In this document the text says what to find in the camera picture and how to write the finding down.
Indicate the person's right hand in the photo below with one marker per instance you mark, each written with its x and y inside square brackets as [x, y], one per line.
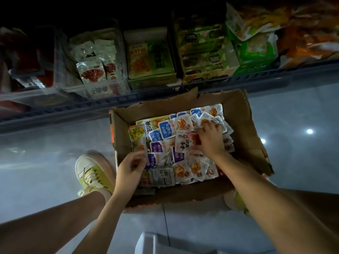
[212, 141]

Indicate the person's left hand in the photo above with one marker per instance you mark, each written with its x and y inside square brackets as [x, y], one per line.
[130, 174]

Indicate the pile of snack packets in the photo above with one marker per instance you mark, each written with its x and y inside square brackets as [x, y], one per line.
[180, 124]

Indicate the brown cardboard box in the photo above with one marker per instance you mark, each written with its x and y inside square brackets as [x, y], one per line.
[249, 135]

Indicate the grey metal store shelf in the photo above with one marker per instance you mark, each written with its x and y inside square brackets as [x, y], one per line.
[53, 111]

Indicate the person's right forearm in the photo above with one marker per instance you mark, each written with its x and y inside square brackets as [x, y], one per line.
[275, 203]

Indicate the person's left forearm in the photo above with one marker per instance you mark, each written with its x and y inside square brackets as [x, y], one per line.
[103, 224]

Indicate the person's left shoe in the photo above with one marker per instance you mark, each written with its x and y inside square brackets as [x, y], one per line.
[92, 174]

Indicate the person's shoe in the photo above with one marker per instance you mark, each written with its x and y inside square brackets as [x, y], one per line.
[92, 174]
[235, 201]

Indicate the person's right shoe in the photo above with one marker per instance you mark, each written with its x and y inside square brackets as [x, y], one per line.
[235, 201]

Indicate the person's left leg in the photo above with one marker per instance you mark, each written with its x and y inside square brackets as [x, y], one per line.
[42, 224]

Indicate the person's leg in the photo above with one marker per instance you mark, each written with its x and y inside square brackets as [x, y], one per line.
[318, 209]
[42, 224]

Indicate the person's right leg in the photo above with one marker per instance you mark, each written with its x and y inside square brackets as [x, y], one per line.
[318, 209]

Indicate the white plastic stool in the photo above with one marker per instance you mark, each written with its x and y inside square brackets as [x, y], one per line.
[153, 245]

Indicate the clear plastic tray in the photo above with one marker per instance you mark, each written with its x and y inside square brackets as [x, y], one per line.
[10, 108]
[37, 97]
[106, 92]

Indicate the green snack packets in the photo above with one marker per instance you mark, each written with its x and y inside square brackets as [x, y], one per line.
[257, 50]

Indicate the green orange display carton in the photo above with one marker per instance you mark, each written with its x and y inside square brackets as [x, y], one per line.
[151, 58]

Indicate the pile of orange yellow packets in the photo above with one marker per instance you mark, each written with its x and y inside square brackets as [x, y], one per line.
[302, 34]

